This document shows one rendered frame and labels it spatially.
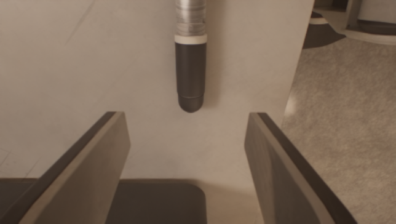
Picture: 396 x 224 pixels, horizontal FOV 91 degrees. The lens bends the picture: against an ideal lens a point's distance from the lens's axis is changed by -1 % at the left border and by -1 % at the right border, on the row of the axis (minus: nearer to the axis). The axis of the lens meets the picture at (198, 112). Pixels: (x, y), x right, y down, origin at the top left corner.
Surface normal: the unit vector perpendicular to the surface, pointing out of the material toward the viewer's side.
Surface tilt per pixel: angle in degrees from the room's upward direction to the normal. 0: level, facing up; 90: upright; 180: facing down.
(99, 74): 0
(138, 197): 90
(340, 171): 0
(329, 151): 0
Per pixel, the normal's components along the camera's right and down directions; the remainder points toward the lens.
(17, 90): 0.02, 0.50
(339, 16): -0.99, 0.14
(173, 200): 0.02, -0.87
